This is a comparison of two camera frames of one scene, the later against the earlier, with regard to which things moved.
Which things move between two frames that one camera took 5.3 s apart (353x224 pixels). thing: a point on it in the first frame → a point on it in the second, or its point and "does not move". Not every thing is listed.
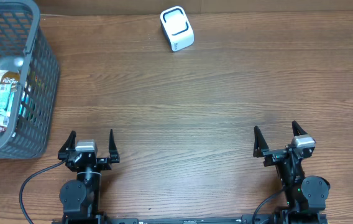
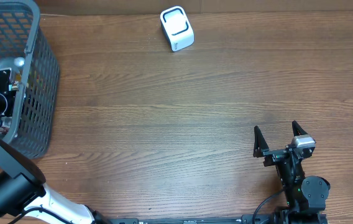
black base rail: x=282 y=219 does not move
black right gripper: x=281 y=154 does not move
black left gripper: x=105 y=165 → x=13 y=90
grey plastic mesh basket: x=8 y=29 does not move
